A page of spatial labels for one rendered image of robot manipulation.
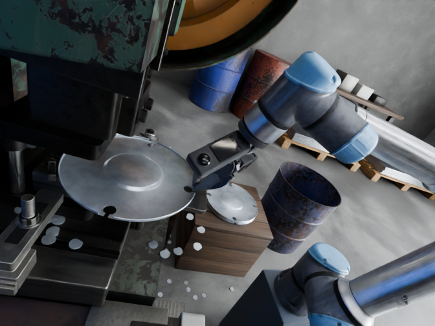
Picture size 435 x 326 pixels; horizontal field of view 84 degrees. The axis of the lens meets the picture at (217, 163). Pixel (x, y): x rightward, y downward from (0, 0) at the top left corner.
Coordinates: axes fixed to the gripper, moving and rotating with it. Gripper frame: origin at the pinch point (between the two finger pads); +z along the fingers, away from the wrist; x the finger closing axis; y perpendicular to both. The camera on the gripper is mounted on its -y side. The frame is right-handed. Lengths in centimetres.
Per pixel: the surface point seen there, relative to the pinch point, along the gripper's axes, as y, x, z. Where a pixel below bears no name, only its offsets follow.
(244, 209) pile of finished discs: 60, -11, 41
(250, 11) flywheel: 27, 32, -28
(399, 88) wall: 460, 2, -37
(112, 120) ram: -17.0, 13.1, -9.8
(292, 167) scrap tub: 122, -7, 35
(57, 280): -28.6, -3.1, 8.6
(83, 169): -17.6, 14.2, 6.3
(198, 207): -2.8, -4.8, 0.0
